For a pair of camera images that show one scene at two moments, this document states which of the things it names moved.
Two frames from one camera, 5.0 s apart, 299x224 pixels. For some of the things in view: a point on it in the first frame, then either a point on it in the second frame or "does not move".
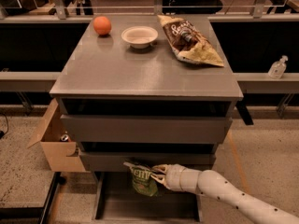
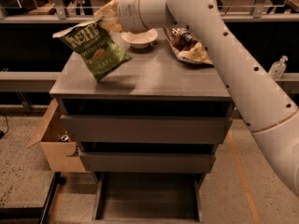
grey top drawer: (86, 129) does not move
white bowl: (139, 37) does not move
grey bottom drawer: (115, 199) does not move
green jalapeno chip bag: (142, 180) -> (93, 42)
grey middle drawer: (114, 161) does not move
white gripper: (173, 175) -> (129, 11)
